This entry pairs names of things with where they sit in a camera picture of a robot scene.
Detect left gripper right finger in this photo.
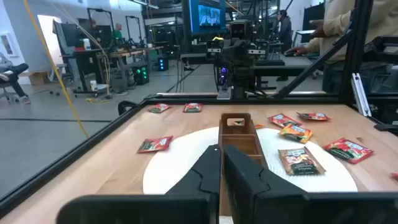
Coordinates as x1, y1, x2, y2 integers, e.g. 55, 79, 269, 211
223, 143, 398, 224

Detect black monitor by doorway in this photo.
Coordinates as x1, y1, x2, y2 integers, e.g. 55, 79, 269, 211
52, 20, 82, 47

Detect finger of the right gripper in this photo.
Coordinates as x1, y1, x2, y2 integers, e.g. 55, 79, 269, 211
238, 45, 248, 67
228, 45, 239, 67

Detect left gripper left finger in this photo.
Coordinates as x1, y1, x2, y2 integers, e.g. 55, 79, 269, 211
55, 144, 222, 224

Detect silver aluminium bar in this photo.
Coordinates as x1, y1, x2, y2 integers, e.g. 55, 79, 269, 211
351, 73, 373, 118

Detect brown vanilla caramel tea packet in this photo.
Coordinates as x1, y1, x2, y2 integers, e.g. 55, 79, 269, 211
277, 146, 326, 176

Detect black office desk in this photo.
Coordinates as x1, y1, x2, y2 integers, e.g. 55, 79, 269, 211
179, 52, 315, 82

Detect black rolling desk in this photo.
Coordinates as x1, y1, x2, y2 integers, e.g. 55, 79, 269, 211
61, 46, 108, 98

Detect cardboard box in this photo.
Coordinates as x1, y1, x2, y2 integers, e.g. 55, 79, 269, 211
26, 70, 50, 86

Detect thick yellow hanging cable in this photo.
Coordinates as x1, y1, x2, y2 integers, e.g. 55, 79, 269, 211
23, 0, 90, 139

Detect wooden compartment tea box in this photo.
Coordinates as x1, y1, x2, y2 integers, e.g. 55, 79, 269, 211
217, 112, 271, 217

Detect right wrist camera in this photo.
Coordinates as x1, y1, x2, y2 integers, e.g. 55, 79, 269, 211
229, 19, 253, 40

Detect wooden workbench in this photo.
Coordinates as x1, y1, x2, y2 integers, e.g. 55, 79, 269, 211
96, 45, 165, 94

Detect black computer green lights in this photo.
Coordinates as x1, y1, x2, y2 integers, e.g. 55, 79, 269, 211
132, 63, 150, 86

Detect monitor with blue screen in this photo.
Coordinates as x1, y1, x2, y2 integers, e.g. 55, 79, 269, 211
182, 0, 228, 35

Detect person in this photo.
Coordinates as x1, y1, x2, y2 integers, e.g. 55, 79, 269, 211
284, 0, 398, 65
0, 52, 32, 105
275, 9, 294, 47
111, 22, 124, 40

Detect white round placemat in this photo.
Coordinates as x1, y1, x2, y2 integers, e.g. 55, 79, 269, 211
142, 126, 359, 224

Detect white wall frame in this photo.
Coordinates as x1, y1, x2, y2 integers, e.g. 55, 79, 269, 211
0, 32, 15, 57

